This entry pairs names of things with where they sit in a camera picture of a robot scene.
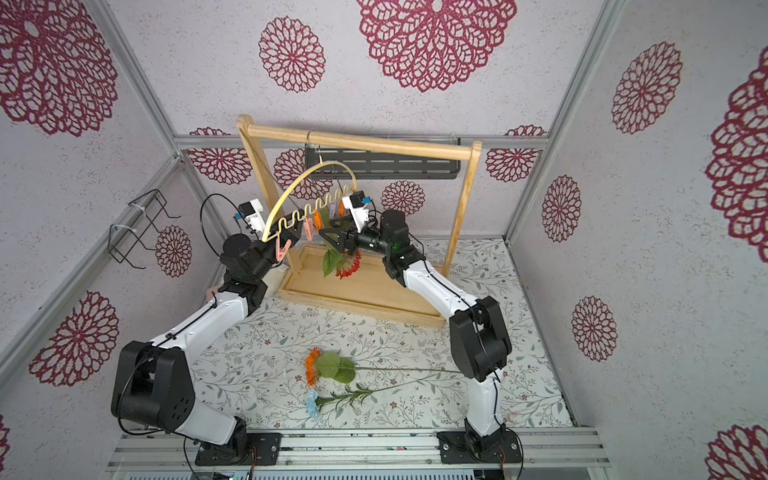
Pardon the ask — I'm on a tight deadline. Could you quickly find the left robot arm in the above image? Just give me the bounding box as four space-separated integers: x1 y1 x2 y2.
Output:
111 227 301 446

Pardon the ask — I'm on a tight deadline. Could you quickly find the red artificial flower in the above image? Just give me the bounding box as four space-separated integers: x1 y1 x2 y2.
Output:
320 179 364 281

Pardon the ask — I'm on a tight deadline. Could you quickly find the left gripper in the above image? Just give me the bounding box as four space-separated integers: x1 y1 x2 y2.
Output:
251 208 304 281

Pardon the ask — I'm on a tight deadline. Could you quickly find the orange artificial flower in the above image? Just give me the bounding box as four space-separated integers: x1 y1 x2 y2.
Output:
305 348 459 387

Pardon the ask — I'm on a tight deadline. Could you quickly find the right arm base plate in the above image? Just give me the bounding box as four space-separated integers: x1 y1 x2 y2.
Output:
436 428 524 464

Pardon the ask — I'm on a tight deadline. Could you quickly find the blue artificial flower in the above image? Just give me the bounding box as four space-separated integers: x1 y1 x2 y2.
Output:
305 376 431 419

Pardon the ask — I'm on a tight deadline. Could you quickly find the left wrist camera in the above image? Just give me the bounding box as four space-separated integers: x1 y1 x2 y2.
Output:
238 199 265 235

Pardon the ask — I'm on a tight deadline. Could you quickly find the aluminium front rail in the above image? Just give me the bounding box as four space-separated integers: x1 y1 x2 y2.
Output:
105 427 611 475

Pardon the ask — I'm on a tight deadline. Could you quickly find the yellow wavy clothes hanger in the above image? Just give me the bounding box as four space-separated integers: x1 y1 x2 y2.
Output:
260 128 359 244

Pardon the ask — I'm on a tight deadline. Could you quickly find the black wire wall rack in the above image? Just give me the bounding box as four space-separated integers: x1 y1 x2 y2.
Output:
106 188 180 270

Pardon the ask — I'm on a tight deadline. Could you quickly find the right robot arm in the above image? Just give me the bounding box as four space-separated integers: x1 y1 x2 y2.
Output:
319 210 512 456

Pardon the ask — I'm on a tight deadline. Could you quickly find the wooden clothes rack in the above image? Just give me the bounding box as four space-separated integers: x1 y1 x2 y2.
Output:
236 114 483 328

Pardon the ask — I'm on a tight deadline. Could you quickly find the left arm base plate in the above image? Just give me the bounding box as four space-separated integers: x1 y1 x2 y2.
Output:
194 417 283 467

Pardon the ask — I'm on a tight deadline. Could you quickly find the white plush toy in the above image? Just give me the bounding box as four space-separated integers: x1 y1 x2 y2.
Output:
263 265 289 297

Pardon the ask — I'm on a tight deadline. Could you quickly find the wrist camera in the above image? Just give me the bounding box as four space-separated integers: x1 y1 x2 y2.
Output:
342 191 371 233
238 199 265 235

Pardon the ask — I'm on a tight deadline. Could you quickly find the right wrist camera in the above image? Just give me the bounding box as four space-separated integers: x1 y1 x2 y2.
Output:
342 191 371 233

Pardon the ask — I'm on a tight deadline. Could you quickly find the dark slotted wall shelf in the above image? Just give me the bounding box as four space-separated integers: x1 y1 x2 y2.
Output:
303 146 461 180

